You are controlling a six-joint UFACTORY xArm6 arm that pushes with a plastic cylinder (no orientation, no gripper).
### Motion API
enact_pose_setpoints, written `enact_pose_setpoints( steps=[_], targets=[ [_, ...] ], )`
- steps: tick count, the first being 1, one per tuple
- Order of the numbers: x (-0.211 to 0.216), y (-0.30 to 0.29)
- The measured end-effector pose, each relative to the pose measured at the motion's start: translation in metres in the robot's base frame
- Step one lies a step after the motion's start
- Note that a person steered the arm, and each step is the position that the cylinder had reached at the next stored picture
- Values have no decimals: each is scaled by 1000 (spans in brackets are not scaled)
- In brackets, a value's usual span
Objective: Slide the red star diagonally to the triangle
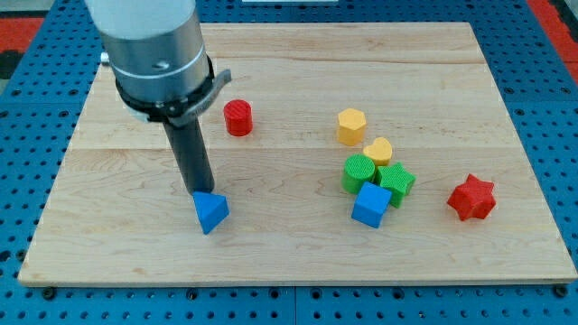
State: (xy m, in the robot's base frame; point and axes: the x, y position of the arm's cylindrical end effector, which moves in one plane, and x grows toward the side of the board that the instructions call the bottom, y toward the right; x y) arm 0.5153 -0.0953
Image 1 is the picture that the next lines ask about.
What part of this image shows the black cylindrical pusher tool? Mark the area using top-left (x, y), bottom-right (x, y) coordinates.
top-left (163, 119), bottom-right (215, 194)

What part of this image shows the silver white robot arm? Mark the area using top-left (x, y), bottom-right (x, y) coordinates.
top-left (85, 0), bottom-right (231, 193)

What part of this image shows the blue triangle block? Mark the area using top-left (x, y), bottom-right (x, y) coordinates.
top-left (192, 191), bottom-right (229, 235)

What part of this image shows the green star block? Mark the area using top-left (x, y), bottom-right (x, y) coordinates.
top-left (376, 162), bottom-right (416, 209)

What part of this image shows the red star block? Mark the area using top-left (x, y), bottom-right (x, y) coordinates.
top-left (446, 174), bottom-right (496, 221)

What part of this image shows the red cylinder block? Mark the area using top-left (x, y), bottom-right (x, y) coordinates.
top-left (223, 99), bottom-right (253, 136)

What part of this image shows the wooden board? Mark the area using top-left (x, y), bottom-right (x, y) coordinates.
top-left (18, 23), bottom-right (577, 287)

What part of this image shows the yellow hexagon block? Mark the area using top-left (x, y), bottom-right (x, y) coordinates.
top-left (337, 108), bottom-right (367, 146)

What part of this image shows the green cylinder block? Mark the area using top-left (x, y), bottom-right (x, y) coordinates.
top-left (341, 153), bottom-right (376, 194)

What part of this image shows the blue cube block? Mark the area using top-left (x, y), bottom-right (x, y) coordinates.
top-left (351, 182), bottom-right (392, 228)

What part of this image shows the yellow heart block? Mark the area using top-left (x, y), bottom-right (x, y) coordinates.
top-left (362, 137), bottom-right (393, 166)

